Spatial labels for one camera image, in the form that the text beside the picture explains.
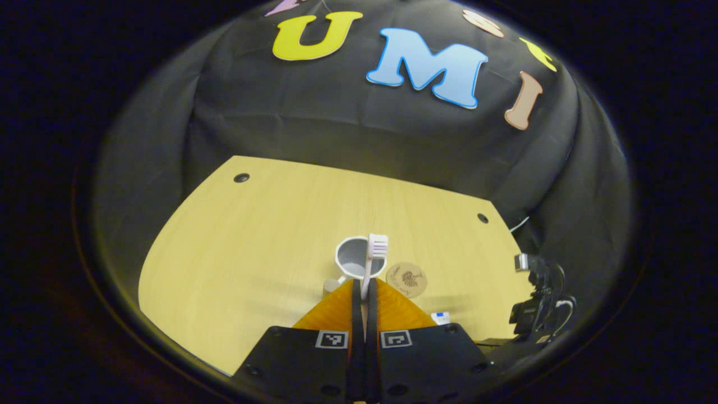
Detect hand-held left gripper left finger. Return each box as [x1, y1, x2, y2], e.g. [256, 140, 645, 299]
[232, 278, 366, 403]

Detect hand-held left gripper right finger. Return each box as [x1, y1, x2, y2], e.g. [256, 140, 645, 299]
[367, 278, 495, 403]

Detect white cup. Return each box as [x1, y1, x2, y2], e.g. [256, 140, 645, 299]
[322, 236, 388, 296]

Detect round brown coaster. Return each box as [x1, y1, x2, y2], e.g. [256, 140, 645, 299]
[385, 261, 429, 299]

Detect white toothbrush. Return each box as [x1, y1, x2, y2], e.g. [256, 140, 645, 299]
[359, 233, 389, 343]

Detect wooden desktop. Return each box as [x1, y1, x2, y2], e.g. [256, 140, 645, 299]
[138, 155, 533, 377]

